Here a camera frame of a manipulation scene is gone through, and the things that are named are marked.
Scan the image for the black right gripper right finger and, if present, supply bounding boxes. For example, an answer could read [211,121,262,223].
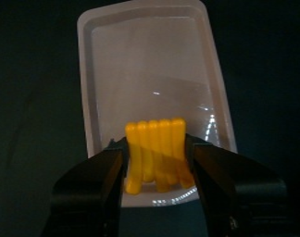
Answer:
[183,133,300,237]

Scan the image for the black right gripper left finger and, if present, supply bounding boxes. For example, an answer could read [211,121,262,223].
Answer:
[40,136,130,237]

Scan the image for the yellow toy fries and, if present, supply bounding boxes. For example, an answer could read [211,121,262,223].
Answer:
[124,117,197,196]

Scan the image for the pink rectangular plate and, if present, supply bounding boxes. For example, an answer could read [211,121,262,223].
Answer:
[75,0,239,208]

